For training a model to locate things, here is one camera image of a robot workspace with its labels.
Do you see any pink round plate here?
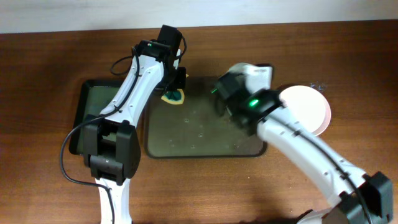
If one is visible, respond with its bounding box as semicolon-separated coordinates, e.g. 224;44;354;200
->
279;85;331;136

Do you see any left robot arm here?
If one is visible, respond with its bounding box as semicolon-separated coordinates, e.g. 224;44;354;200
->
81;39;186;223

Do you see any dark green water tray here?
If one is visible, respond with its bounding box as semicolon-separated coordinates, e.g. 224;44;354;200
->
68;80;123;155

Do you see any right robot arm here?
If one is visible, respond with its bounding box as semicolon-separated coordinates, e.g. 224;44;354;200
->
214;72;394;224

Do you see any grey round plate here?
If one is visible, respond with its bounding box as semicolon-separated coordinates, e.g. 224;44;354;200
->
228;63;273;93

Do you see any yellow green sponge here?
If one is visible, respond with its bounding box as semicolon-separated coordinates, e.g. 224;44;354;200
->
161;74;189;105

